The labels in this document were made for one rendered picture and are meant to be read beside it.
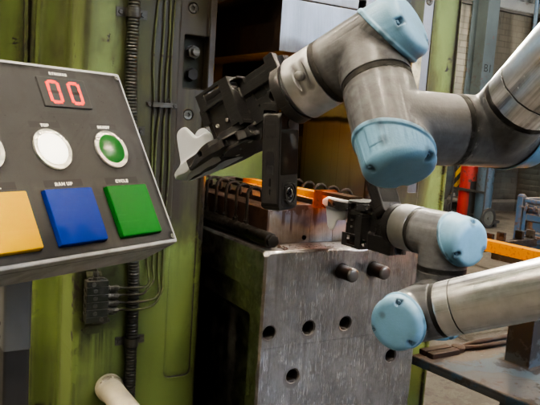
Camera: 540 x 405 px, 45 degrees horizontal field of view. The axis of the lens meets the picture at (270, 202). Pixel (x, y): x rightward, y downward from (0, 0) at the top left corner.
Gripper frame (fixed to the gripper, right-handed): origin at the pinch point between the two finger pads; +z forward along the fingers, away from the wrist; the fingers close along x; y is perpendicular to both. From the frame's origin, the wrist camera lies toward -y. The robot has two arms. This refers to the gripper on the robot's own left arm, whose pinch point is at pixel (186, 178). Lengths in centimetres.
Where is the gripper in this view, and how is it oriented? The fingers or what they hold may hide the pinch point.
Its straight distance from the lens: 87.0
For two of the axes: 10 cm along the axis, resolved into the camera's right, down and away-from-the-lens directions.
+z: -7.5, 3.9, 5.4
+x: -5.6, 0.7, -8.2
